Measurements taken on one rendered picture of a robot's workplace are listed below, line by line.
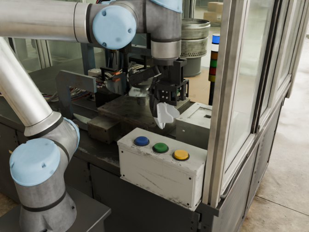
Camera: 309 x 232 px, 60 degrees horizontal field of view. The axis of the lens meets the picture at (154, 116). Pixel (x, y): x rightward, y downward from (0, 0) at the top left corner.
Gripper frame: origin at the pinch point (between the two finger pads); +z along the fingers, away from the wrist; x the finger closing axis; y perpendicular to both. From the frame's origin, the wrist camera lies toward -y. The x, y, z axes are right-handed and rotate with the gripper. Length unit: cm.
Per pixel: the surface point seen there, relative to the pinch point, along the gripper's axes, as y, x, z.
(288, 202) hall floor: 37, 105, 99
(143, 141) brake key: -5.3, -1.2, 7.1
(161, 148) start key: 1.2, -1.6, 7.2
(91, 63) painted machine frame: -83, 55, 7
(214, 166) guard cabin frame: 17.0, 1.4, 9.6
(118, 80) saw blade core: -40.0, 29.3, 2.3
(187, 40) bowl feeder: -40, 98, -4
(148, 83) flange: -24.9, 30.9, 1.6
